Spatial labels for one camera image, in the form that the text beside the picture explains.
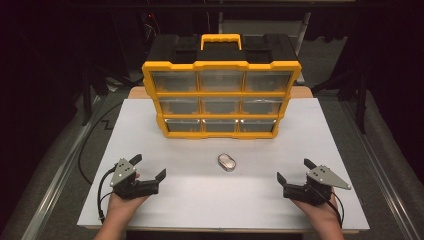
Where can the black metal stand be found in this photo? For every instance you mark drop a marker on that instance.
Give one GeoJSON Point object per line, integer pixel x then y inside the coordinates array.
{"type": "Point", "coordinates": [361, 100]}
{"type": "Point", "coordinates": [86, 100]}

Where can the person's right hand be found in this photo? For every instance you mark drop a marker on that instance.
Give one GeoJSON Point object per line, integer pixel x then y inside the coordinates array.
{"type": "Point", "coordinates": [321, 213]}

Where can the metal floor rail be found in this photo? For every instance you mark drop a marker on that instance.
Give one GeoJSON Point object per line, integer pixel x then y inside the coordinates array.
{"type": "Point", "coordinates": [56, 180]}
{"type": "Point", "coordinates": [383, 186]}

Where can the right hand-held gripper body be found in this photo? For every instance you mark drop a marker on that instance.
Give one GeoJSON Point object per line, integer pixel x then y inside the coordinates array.
{"type": "Point", "coordinates": [321, 176]}

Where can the transparent plastic drawer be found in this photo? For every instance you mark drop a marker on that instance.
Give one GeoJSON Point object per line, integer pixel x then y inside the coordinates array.
{"type": "Point", "coordinates": [257, 126]}

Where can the person's left hand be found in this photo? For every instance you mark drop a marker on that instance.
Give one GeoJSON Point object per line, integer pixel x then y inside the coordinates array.
{"type": "Point", "coordinates": [121, 206]}

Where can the yellow and black organizer cabinet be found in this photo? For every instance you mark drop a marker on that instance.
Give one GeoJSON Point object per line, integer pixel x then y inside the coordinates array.
{"type": "Point", "coordinates": [220, 65]}

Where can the grid of clear bins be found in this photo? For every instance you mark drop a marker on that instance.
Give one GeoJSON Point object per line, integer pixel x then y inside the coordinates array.
{"type": "Point", "coordinates": [220, 81]}

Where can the white board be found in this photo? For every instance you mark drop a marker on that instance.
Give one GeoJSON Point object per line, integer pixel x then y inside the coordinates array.
{"type": "Point", "coordinates": [200, 200]}

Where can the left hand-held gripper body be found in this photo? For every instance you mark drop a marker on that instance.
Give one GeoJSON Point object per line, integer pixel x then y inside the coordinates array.
{"type": "Point", "coordinates": [124, 173]}

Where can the silver oval metal tin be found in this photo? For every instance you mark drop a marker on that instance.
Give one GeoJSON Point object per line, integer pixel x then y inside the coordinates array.
{"type": "Point", "coordinates": [227, 162]}

